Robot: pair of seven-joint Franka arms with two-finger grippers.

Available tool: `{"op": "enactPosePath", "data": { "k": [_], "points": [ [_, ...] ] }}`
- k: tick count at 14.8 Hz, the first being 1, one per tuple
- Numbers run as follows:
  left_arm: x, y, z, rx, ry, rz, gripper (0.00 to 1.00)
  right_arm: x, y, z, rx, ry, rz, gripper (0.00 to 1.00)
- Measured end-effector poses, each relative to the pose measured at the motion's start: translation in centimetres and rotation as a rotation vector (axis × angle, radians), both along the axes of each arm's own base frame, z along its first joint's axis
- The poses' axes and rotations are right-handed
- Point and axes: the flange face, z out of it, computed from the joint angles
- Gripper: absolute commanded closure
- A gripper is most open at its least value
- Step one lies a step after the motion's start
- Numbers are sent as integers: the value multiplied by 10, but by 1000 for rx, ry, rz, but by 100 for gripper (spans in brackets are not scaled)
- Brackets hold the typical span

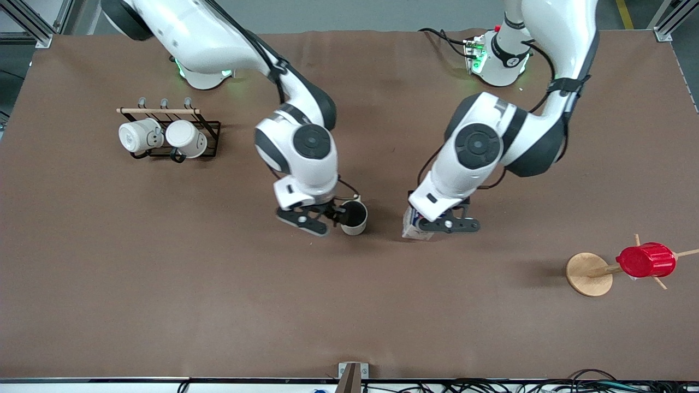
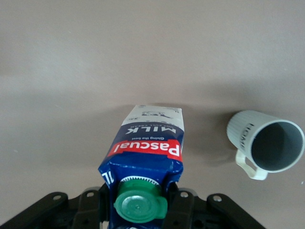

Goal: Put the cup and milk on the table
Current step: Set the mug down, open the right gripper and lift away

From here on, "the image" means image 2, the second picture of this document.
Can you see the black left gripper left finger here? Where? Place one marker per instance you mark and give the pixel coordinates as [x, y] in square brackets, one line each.
[62, 210]

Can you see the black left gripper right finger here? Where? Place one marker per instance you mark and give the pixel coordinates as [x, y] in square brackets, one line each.
[205, 210]

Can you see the blue Pascal milk carton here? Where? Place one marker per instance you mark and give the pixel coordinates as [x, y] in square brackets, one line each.
[145, 162]

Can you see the white ribbed mug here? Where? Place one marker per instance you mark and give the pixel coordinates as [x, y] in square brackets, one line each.
[264, 143]

